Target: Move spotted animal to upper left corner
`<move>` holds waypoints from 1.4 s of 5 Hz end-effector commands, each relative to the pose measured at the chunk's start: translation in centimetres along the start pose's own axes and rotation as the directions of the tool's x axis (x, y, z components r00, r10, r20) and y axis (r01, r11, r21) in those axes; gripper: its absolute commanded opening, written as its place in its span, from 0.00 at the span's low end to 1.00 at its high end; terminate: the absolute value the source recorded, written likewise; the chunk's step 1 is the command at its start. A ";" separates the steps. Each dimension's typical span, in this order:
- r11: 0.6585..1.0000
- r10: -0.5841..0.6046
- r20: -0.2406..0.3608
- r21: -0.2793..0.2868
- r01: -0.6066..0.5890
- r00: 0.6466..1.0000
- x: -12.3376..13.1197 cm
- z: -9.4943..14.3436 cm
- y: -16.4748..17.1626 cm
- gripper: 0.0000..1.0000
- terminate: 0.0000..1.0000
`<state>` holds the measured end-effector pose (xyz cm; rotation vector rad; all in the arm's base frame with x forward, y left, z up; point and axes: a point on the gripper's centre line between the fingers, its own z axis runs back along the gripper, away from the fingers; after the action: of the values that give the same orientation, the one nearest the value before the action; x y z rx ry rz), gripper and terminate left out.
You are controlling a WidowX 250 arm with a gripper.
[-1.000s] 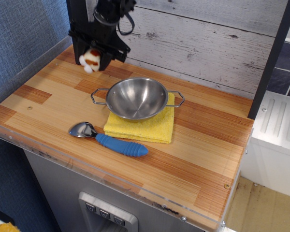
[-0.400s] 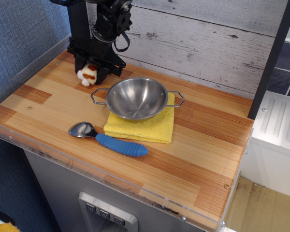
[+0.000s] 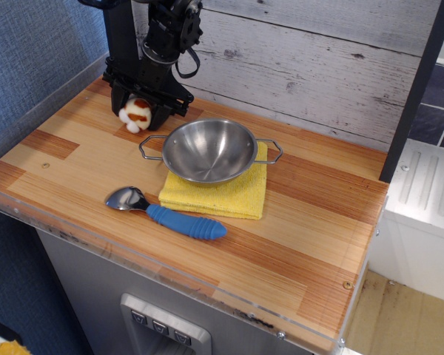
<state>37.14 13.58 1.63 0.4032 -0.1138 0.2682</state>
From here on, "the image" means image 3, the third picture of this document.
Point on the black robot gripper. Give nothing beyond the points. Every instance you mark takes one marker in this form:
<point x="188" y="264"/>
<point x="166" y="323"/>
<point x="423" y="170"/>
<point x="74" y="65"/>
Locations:
<point x="155" y="83"/>

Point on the brown spotted plush animal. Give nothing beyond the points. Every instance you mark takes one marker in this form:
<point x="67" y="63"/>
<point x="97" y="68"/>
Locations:
<point x="136" y="115"/>

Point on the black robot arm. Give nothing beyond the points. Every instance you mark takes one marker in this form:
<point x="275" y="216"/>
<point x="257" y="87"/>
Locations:
<point x="173" y="29"/>

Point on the yellow folded cloth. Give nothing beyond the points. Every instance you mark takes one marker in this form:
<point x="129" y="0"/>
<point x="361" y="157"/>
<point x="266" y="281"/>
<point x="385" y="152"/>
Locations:
<point x="242" y="197"/>

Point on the clear acrylic edge guard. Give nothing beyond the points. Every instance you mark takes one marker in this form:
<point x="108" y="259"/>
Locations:
<point x="293" y="272"/>

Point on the grey dispenser button panel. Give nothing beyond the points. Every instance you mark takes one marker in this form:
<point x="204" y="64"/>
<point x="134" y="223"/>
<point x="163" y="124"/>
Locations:
<point x="153" y="330"/>

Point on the yellow black object bottom left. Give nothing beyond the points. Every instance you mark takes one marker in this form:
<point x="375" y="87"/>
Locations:
<point x="12" y="347"/>

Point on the white ribbed appliance top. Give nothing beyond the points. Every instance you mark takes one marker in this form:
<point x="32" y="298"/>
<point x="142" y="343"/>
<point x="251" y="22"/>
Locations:
<point x="416" y="190"/>

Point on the steel bowl with handles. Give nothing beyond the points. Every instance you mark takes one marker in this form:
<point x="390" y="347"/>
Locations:
<point x="207" y="151"/>

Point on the left dark upright post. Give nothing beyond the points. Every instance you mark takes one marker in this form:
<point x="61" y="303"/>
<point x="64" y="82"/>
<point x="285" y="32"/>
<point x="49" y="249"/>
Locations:
<point x="121" y="38"/>

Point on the dark upright post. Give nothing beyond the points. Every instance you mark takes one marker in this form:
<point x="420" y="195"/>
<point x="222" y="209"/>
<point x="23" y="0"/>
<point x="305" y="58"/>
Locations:
<point x="121" y="38"/>
<point x="426" y="67"/>

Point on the blue handled metal scoop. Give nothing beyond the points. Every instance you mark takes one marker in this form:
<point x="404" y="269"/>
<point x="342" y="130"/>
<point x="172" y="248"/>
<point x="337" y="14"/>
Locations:
<point x="132" y="199"/>

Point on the right dark upright post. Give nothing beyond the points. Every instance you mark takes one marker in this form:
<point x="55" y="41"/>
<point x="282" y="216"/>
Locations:
<point x="426" y="67"/>

